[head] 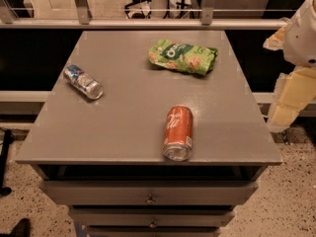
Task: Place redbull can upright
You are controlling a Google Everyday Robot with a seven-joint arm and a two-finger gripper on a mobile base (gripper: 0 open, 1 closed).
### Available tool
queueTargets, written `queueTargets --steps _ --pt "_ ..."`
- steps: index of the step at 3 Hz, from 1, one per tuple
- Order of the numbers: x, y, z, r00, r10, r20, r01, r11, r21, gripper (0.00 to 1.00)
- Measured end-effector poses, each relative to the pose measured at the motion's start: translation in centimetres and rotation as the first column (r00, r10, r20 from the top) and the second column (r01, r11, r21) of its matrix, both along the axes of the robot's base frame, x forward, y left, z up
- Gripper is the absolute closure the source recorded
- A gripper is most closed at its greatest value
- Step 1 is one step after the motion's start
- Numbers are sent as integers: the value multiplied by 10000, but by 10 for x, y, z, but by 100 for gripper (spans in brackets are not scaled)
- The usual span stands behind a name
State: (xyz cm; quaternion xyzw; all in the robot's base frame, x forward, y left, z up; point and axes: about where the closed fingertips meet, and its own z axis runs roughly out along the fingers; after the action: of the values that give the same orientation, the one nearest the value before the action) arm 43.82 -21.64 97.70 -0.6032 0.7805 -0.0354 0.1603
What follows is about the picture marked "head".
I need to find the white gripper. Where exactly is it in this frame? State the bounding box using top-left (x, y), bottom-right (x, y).
top-left (263, 0), bottom-right (316, 133)

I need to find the silver blue redbull can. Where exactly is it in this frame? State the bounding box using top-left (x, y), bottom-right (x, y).
top-left (63, 64), bottom-right (104, 100)

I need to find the orange soda can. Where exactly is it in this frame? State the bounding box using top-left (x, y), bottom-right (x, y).
top-left (163, 106), bottom-right (194, 161)

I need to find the green snack bag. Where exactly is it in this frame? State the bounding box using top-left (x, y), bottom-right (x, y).
top-left (148, 39), bottom-right (218, 76)

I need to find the round metal drawer knob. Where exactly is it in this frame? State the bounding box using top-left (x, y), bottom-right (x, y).
top-left (145, 194), bottom-right (156, 205)

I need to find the grey drawer cabinet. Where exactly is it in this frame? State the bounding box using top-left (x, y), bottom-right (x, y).
top-left (17, 31), bottom-right (280, 237)

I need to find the black stand at left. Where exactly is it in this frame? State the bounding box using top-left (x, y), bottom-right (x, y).
top-left (0, 129), bottom-right (14, 197)

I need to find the metal railing frame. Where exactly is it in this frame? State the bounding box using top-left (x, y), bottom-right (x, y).
top-left (0, 0), bottom-right (287, 30)

